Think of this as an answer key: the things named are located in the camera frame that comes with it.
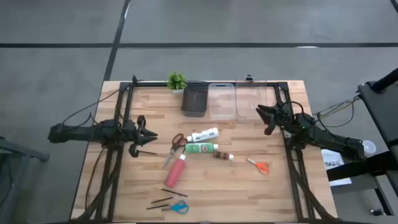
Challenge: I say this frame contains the black side table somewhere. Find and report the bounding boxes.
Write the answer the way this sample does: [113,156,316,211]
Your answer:
[326,67,398,215]

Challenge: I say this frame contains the blue-handled scissors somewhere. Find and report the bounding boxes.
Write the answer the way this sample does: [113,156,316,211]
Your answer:
[160,199,190,215]

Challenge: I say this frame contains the grey metal stand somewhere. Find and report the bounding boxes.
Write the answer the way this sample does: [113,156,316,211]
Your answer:
[0,136,50,224]

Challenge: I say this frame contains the green paint bottle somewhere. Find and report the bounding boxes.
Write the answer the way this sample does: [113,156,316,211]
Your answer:
[185,142,220,154]

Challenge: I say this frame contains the white paper sheet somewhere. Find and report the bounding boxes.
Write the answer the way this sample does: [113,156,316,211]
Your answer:
[320,148,353,187]

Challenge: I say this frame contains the orange-handled scissors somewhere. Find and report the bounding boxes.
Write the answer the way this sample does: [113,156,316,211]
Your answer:
[246,157,270,175]

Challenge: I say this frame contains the small clear plastic bin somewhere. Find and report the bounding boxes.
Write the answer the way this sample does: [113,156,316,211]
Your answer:
[207,82,236,121]

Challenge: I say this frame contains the brown cable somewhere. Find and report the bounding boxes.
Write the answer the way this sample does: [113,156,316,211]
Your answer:
[84,146,106,215]

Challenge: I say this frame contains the small brown paint bottle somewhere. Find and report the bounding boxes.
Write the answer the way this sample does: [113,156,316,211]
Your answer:
[213,151,234,161]

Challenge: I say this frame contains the clear plastic jar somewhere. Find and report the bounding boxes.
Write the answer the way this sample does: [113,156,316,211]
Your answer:
[362,139,377,156]

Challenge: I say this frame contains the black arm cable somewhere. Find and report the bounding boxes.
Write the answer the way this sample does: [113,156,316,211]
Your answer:
[61,86,130,128]

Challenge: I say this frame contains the green potted plant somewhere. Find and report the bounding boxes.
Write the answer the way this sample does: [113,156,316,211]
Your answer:
[167,71,188,95]

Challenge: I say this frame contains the pink paint bottle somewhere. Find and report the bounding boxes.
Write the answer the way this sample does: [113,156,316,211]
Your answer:
[164,154,187,189]

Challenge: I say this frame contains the grey plastic bin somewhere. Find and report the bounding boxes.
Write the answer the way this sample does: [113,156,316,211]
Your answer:
[180,80,209,118]

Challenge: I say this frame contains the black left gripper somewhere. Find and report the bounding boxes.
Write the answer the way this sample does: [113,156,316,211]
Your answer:
[124,114,159,158]

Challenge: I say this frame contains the tall clear plastic bin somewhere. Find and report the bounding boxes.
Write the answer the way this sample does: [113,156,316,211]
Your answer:
[234,80,269,121]

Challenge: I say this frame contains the white paint bottle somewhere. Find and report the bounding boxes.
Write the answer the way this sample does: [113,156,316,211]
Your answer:
[186,127,220,143]

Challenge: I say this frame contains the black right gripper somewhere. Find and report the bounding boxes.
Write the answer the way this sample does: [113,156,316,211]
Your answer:
[255,102,295,138]

